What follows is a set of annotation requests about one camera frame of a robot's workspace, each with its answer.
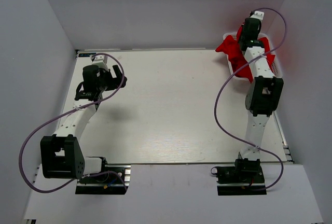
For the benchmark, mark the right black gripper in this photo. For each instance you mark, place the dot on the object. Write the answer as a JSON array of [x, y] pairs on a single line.
[[242, 33]]

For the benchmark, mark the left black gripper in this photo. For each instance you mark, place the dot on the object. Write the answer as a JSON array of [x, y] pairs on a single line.
[[114, 81]]

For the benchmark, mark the red t shirt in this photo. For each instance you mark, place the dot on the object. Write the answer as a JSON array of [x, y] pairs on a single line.
[[231, 48]]

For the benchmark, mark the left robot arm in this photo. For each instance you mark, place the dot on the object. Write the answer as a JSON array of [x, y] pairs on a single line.
[[61, 154]]

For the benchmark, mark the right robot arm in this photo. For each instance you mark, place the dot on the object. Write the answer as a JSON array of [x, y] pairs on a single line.
[[261, 100]]

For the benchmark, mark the red t shirts pile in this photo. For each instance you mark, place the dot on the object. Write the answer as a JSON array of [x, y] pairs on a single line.
[[245, 72]]

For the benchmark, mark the blue table label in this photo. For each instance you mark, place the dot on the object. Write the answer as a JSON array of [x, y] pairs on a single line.
[[86, 54]]

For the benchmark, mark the white plastic basket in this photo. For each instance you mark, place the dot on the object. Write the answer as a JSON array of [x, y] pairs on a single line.
[[275, 66]]

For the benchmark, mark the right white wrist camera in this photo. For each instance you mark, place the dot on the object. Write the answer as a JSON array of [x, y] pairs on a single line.
[[257, 15]]

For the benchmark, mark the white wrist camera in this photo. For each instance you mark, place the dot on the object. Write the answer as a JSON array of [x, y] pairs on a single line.
[[257, 15], [100, 61]]

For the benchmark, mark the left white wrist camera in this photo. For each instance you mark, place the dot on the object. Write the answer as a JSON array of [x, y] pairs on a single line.
[[100, 61]]

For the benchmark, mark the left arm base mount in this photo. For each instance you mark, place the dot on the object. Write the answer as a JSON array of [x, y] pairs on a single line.
[[115, 182]]

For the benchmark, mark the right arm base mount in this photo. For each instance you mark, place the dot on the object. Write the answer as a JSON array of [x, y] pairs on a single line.
[[232, 182]]

